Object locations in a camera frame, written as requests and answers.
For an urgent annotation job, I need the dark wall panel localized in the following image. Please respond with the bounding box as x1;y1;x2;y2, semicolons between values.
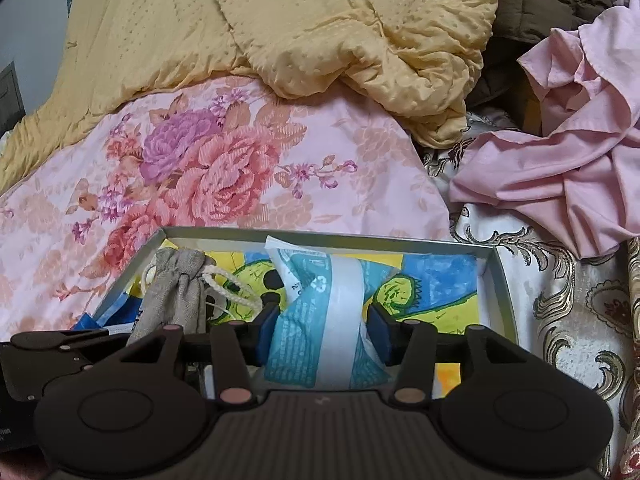
0;60;26;131

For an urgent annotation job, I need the teal white wipes packet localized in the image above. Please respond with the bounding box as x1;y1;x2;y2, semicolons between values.
262;234;401;391

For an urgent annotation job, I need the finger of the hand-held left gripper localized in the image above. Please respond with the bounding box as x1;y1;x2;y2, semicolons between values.
10;329;128;361

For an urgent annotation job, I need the gold ornate patterned cloth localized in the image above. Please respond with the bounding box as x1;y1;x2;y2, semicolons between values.
422;110;640;480

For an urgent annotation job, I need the pink cloth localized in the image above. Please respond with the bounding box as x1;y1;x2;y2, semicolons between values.
447;5;640;258

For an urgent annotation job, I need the grey drawstring pouch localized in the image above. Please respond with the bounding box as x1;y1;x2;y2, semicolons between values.
125;247;263;346

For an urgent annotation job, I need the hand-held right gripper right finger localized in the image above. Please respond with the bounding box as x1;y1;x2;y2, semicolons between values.
367;305;531;406

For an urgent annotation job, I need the brown quilted jacket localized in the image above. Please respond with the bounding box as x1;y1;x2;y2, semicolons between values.
465;0;640;111

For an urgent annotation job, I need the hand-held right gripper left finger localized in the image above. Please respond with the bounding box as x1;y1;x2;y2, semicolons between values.
117;302;281;406

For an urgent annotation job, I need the grey metal tray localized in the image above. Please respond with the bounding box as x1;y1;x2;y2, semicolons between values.
75;226;521;356

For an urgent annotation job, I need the yellow quilt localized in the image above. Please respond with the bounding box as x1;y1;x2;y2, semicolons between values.
0;0;501;196

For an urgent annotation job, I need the pink floral bedsheet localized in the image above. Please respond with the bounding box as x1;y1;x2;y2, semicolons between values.
0;75;451;346

